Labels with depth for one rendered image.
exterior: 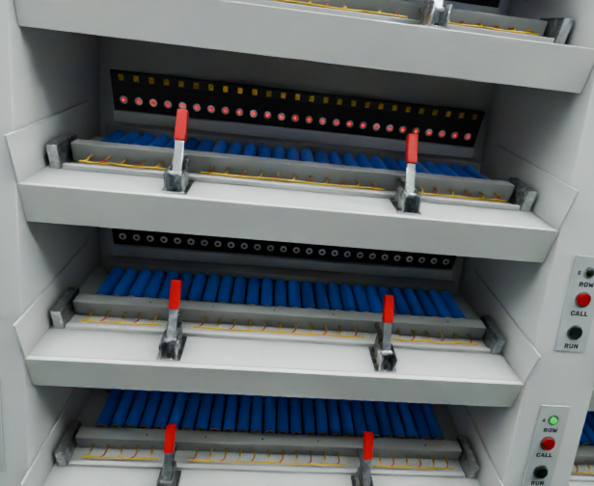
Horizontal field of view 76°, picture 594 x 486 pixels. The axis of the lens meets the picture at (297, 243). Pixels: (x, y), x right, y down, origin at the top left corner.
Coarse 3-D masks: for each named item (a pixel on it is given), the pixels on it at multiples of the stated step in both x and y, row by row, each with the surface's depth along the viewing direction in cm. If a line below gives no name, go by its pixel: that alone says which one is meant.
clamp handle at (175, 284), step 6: (174, 282) 46; (180, 282) 46; (174, 288) 46; (180, 288) 47; (174, 294) 46; (180, 294) 47; (174, 300) 46; (174, 306) 46; (174, 312) 46; (174, 318) 46; (168, 324) 46; (174, 324) 46; (168, 330) 46; (174, 330) 46; (168, 336) 46; (174, 336) 46
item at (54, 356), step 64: (192, 256) 60; (256, 256) 60; (64, 320) 48; (128, 320) 51; (512, 320) 52; (64, 384) 46; (128, 384) 46; (192, 384) 47; (256, 384) 47; (320, 384) 47; (384, 384) 48; (448, 384) 48; (512, 384) 49
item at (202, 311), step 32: (96, 320) 49; (192, 320) 51; (224, 320) 52; (256, 320) 52; (288, 320) 52; (320, 320) 52; (352, 320) 52; (416, 320) 53; (448, 320) 54; (480, 320) 55
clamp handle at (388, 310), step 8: (384, 296) 49; (392, 296) 49; (384, 304) 49; (392, 304) 49; (384, 312) 48; (392, 312) 48; (384, 320) 48; (392, 320) 48; (384, 328) 48; (384, 336) 48; (384, 344) 48
